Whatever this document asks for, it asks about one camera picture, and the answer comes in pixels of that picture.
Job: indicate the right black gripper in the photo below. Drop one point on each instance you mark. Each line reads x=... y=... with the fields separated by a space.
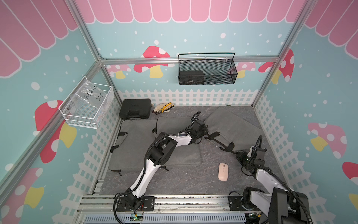
x=240 y=157

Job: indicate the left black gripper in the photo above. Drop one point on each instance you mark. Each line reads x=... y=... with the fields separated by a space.
x=205 y=131

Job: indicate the grey laptop bag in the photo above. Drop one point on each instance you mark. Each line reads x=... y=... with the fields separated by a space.
x=183 y=156
x=135 y=136
x=231 y=133

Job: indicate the pink computer mouse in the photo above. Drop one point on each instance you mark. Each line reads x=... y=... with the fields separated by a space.
x=223 y=172

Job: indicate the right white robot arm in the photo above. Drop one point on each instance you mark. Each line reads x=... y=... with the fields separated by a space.
x=279 y=203

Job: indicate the clear plastic bag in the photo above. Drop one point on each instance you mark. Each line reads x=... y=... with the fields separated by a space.
x=85 y=104

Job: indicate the yellow black pliers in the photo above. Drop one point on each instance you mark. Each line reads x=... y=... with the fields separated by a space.
x=167 y=106

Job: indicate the black box in basket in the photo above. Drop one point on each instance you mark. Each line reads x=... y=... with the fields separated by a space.
x=191 y=78

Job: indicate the black plastic tool case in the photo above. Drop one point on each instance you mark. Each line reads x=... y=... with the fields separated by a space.
x=135 y=108

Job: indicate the black wire mesh basket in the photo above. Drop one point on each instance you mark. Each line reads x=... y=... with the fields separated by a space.
x=219 y=68

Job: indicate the white wire basket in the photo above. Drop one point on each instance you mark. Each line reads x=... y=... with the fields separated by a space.
x=104 y=108

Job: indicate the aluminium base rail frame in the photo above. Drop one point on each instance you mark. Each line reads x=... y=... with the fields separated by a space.
x=163 y=209

